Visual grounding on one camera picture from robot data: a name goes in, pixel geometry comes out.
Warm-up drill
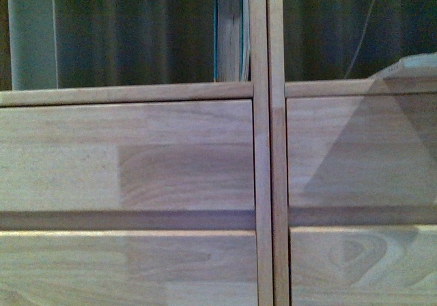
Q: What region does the left wooden shelf unit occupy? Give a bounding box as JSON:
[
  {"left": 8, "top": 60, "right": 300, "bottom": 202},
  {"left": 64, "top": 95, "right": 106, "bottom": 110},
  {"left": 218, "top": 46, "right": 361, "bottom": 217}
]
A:
[{"left": 1, "top": 0, "right": 274, "bottom": 305}]

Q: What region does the thin white book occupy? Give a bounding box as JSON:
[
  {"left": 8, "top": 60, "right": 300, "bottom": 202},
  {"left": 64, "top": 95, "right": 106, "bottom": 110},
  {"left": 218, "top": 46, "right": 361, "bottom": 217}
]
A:
[{"left": 240, "top": 0, "right": 251, "bottom": 81}]

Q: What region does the thick book with teal cover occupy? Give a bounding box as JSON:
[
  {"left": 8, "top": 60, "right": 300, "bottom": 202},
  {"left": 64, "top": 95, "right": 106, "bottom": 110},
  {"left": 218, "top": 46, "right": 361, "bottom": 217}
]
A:
[{"left": 213, "top": 0, "right": 243, "bottom": 82}]

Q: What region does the white pillar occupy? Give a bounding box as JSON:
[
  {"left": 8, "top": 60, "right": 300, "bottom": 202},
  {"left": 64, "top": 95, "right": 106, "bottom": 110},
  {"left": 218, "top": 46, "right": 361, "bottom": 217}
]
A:
[{"left": 8, "top": 0, "right": 58, "bottom": 90}]

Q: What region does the thin white cable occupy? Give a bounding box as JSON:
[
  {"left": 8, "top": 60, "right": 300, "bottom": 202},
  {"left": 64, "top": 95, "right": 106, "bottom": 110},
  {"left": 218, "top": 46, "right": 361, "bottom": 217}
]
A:
[{"left": 343, "top": 0, "right": 381, "bottom": 80}]

